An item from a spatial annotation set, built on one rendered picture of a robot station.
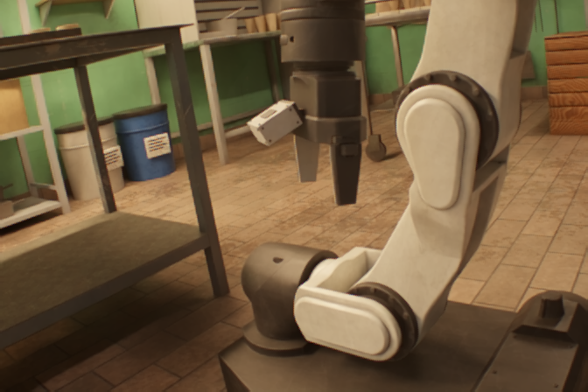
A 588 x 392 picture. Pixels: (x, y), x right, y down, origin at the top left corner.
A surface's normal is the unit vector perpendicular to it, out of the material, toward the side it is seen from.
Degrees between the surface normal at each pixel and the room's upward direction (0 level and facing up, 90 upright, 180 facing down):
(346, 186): 91
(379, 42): 90
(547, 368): 0
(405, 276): 90
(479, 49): 90
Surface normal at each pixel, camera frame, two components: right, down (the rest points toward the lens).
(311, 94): -0.95, 0.08
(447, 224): -0.53, 0.65
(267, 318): -0.65, 0.26
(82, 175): -0.03, 0.27
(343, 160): 0.32, 0.18
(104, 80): 0.76, 0.03
